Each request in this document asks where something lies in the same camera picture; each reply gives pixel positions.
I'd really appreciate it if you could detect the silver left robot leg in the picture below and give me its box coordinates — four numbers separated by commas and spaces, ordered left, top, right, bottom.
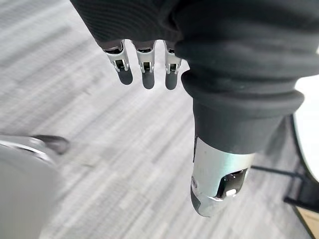
0, 135, 62, 239

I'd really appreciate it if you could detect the white table top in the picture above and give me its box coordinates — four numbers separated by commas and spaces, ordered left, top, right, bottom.
293, 46, 319, 183

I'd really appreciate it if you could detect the tan board with black edge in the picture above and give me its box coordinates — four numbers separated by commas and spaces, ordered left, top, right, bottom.
295, 206, 319, 239

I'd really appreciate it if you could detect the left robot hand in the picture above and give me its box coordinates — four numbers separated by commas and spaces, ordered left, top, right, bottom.
69, 0, 319, 218

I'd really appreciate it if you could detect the black table frame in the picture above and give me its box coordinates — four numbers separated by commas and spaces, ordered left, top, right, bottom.
251, 114, 319, 208

